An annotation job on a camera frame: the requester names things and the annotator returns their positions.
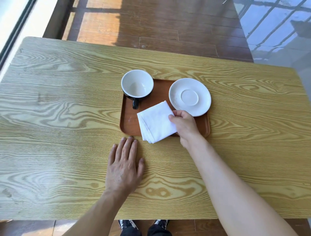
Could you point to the person's right forearm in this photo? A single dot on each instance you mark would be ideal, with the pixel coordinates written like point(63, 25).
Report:
point(233, 192)

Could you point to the dark window frame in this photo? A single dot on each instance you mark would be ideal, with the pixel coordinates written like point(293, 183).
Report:
point(14, 34)

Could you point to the black trouser leg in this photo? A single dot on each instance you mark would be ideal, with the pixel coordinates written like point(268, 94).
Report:
point(159, 231)
point(130, 232)

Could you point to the person's left middle finger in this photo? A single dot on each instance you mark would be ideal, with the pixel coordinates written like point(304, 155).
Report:
point(128, 147)

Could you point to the black and white left shoe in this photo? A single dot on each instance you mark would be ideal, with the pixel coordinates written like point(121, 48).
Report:
point(128, 224)

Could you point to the black cup with white inside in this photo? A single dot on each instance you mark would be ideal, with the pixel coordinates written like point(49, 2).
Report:
point(137, 84)

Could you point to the white napkin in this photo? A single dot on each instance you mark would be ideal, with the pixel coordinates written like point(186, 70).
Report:
point(155, 121)

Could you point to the black left trouser leg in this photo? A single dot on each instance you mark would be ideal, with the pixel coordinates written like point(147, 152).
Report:
point(130, 232)

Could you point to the black and white right shoe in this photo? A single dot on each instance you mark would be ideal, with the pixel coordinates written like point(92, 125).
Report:
point(162, 223)

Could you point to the person's left hand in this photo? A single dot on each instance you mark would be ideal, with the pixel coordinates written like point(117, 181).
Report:
point(121, 172)

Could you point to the black right trouser leg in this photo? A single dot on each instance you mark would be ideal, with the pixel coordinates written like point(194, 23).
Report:
point(159, 231)

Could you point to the person's left thumb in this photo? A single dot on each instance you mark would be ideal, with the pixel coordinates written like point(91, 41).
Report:
point(140, 168)

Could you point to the person's left forearm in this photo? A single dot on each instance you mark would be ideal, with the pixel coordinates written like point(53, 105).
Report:
point(97, 215)

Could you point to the white saucer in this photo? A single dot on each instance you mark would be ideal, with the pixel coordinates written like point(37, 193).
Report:
point(190, 96)

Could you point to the black and white shoe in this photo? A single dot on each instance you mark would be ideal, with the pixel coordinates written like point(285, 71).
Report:
point(128, 224)
point(162, 223)

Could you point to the person's right hand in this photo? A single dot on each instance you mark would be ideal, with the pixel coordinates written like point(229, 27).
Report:
point(187, 127)

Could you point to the person's left little finger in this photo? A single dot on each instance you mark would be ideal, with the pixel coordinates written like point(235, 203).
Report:
point(112, 154)

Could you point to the person's right thumb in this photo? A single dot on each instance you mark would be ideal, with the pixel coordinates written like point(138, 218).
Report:
point(173, 120)

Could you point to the brown rectangular tray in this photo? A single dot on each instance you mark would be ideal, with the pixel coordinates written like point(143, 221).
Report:
point(128, 119)

